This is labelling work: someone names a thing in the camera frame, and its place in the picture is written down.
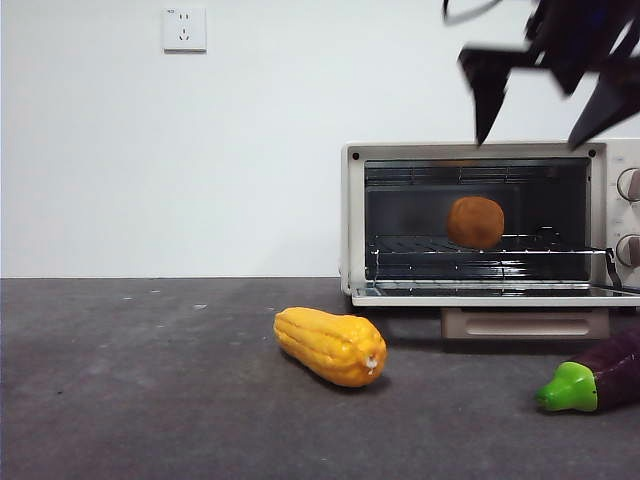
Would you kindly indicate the yellow toy corn cob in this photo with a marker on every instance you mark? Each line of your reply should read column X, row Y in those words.
column 325, row 345

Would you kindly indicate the cream toaster oven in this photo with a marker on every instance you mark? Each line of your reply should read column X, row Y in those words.
column 612, row 220

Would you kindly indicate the white wall socket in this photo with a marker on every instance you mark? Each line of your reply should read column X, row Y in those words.
column 184, row 30

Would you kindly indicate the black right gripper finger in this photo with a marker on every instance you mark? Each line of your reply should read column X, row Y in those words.
column 487, row 100
column 607, row 107

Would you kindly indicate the purple toy eggplant, green stem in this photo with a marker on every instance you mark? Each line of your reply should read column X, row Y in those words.
column 612, row 365

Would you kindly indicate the round beige oven knob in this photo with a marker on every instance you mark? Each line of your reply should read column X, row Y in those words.
column 629, row 185
column 627, row 250

